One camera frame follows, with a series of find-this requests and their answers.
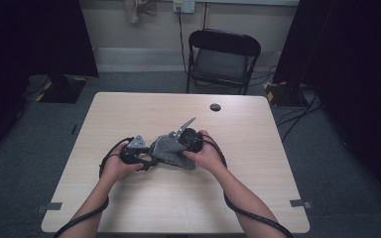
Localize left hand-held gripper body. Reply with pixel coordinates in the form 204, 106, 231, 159
120, 134, 154, 166

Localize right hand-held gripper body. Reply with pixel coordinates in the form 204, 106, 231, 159
175, 116, 205, 154

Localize grey fluffy cloth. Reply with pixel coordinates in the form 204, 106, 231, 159
150, 131, 197, 172

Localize person's left hand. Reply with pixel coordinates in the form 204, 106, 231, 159
100, 150, 145, 187

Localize person's right hand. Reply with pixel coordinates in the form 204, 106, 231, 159
183, 129, 228, 177

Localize grey tape strip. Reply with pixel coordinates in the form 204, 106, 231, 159
289, 198, 313, 210
36, 201, 64, 213

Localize black folding chair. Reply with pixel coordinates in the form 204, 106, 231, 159
186, 28, 262, 96

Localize black stand base yellow tape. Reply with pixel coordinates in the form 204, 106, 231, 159
263, 80, 311, 108

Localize beige hanging cloth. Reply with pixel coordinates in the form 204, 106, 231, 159
122, 0, 158, 25

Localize black curtain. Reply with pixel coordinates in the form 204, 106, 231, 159
0, 0, 99, 167
272, 0, 381, 212

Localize left hand-held gripper black cable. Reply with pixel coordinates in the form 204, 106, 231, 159
53, 136, 135, 238

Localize hand-held gripper black cable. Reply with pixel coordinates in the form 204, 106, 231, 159
200, 133, 295, 238
53, 136, 135, 238

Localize right hand-held gripper black cable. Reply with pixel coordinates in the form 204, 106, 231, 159
200, 133, 295, 238

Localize black power cable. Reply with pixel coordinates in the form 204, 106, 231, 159
177, 7, 191, 75

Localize black floor cables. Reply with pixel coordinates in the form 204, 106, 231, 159
248, 63, 323, 143

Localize thin brown wall cable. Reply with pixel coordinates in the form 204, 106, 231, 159
201, 2, 210, 30

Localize white wall socket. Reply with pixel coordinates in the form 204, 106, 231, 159
173, 0, 196, 14

